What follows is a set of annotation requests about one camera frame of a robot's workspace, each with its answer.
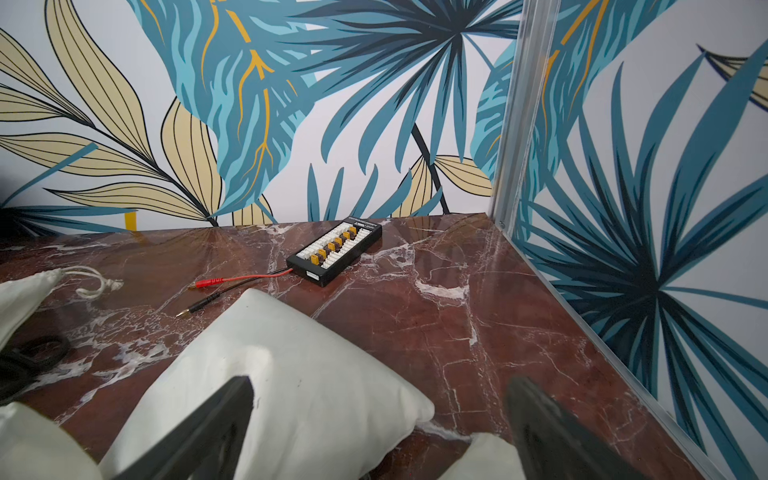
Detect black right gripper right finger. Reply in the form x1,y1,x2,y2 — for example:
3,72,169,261
505,376,645,480

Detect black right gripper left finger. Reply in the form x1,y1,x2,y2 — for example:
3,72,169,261
117,376,254,479

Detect white drawstring soil bag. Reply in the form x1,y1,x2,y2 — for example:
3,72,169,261
1,265,124,348

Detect white cloth bag near toolbox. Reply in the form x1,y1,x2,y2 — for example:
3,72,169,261
439,433,526,480

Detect large white cloth bag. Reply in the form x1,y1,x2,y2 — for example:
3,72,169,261
100,290,435,479

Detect small white cloth bag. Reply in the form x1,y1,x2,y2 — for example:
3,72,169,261
1,402,102,479

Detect black parallel charging board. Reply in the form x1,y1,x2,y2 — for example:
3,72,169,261
286,217,382,287

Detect black banana plug cable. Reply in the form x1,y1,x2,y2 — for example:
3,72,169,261
175,277,289,319

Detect red banana plug cable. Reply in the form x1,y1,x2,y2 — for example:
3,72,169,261
188,267,295,291

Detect black handled scissors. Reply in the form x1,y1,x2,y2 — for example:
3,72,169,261
1,335,71,405

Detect aluminium right corner post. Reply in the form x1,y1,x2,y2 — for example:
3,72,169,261
489,0,561,240

